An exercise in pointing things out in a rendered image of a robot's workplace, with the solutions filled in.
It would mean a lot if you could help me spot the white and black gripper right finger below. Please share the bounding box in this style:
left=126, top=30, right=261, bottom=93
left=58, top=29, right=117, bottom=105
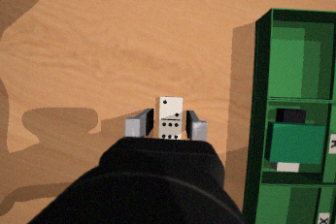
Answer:
left=185, top=111, right=208, bottom=142

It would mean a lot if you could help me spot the green rectangular block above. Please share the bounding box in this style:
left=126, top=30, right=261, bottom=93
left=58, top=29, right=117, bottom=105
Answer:
left=264, top=121, right=325, bottom=164

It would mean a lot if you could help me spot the green three-compartment bin rack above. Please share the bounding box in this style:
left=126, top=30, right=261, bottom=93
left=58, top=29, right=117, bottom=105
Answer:
left=242, top=8, right=336, bottom=224

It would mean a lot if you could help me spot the white domino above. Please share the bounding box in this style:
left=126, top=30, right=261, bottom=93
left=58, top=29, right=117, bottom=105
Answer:
left=158, top=96, right=183, bottom=140

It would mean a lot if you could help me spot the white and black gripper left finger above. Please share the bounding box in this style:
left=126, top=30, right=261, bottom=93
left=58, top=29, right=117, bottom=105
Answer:
left=124, top=109, right=154, bottom=138

